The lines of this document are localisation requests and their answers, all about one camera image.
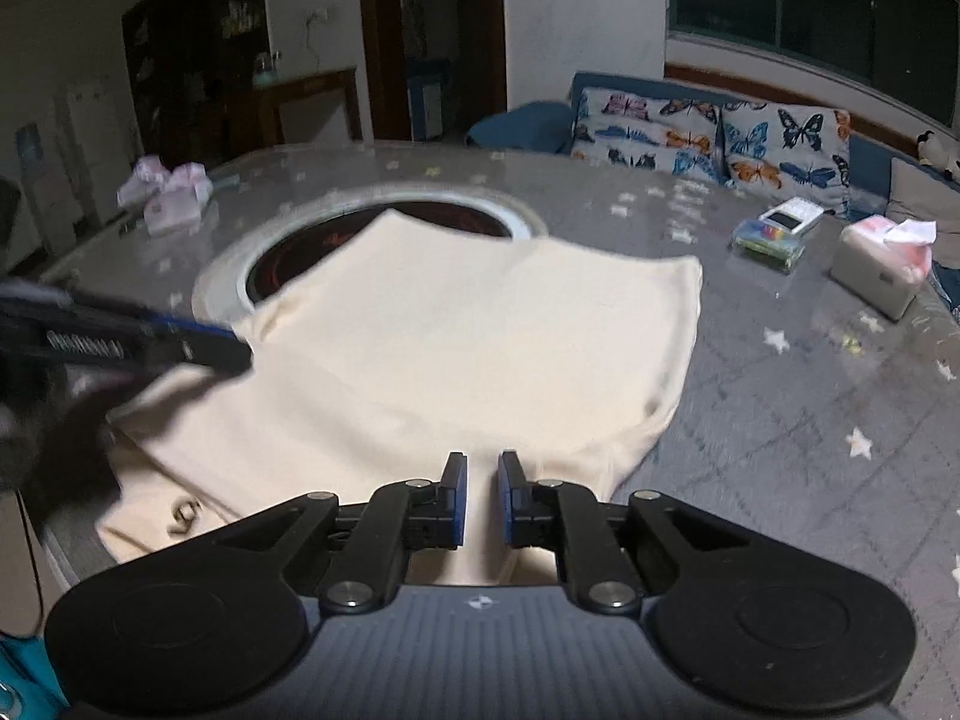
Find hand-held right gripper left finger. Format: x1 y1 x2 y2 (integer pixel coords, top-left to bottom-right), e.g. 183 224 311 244
214 451 470 614

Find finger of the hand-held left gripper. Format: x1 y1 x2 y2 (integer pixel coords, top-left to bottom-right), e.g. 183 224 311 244
146 315 254 377

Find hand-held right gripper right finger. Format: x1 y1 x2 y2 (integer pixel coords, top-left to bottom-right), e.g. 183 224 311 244
497 450 752 614

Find cream garment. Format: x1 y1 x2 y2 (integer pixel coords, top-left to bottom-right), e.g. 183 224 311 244
96 208 704 587

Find pink white tissue packets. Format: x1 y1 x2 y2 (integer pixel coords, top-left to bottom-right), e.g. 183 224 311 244
117 154 214 236

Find white cabinet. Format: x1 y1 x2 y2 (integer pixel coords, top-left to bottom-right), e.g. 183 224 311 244
54 78 145 230

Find wooden side table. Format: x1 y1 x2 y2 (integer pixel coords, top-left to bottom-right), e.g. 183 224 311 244
251 66 362 160

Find round inset hotpot cooker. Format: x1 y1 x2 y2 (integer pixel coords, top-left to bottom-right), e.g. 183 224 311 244
193 184 549 331

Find grey star-print tablecloth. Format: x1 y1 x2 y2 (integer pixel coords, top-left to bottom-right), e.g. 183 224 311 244
37 139 960 720

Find dark bookshelf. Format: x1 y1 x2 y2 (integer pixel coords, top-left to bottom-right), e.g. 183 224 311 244
121 0 272 170

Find blue storage box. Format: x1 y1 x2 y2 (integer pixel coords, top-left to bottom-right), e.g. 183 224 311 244
404 58 452 141

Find teal cloth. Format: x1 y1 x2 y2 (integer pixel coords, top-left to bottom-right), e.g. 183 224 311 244
0 631 70 720

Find colourful crayon box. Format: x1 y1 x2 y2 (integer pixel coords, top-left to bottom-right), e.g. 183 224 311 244
732 217 808 275

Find blue sofa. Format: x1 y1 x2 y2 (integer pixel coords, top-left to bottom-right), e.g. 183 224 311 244
464 71 960 316

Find butterfly print pillow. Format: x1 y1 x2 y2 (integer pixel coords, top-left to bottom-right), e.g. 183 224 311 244
571 85 725 185
721 100 853 215

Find white flat box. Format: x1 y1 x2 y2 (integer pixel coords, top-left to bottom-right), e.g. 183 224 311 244
758 196 827 238

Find white tissue box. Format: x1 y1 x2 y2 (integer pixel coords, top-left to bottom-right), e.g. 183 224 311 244
829 214 938 322

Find grey cushion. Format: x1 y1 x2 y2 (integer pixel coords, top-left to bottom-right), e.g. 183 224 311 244
885 157 960 271

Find black and white plush toy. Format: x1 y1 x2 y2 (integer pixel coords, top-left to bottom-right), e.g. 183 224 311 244
914 131 960 182

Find window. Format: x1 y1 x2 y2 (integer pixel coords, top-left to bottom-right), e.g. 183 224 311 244
665 0 960 130

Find wall socket with cable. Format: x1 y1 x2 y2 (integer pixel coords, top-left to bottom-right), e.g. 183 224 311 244
302 6 335 61

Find dark wooden door frame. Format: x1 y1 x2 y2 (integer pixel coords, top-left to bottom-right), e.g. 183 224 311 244
357 0 509 143

